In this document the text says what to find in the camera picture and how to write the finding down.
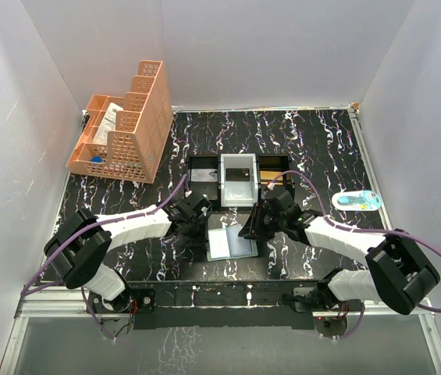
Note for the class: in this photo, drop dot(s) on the green card holder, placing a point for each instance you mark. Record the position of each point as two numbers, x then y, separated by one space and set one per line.
226 244

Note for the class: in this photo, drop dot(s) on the black card in white bin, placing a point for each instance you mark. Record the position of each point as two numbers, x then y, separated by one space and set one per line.
237 174

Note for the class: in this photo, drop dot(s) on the white paper packet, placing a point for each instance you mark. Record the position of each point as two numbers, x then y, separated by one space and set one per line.
107 123

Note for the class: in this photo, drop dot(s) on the blue white oval package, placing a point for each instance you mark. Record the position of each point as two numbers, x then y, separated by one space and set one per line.
357 201

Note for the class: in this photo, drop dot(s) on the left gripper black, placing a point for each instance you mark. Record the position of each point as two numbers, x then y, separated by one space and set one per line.
200 241

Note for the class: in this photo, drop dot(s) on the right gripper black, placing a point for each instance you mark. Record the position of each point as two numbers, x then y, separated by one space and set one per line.
254 229

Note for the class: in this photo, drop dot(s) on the white card with magnetic stripe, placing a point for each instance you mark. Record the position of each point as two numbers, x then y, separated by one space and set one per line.
204 175

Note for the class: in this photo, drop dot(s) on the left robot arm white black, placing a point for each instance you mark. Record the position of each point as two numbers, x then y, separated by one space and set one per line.
78 248

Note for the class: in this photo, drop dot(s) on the black bin with gold card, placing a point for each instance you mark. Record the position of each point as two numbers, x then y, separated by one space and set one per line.
276 162

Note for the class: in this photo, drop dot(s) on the white plastic bin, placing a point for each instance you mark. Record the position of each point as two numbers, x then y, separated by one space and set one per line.
238 194

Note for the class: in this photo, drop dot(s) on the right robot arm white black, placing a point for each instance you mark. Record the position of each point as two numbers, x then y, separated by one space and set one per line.
396 271

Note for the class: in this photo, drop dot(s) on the black bin with white card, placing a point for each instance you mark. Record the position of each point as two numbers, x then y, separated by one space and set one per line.
209 189

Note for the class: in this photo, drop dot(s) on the blue small object in organizer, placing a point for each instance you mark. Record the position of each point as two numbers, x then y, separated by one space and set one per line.
97 160

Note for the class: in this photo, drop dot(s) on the gold card in black bin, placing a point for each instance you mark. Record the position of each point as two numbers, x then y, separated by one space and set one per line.
269 174

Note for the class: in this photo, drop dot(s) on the peach plastic desk organizer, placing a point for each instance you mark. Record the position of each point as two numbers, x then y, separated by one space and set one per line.
134 149

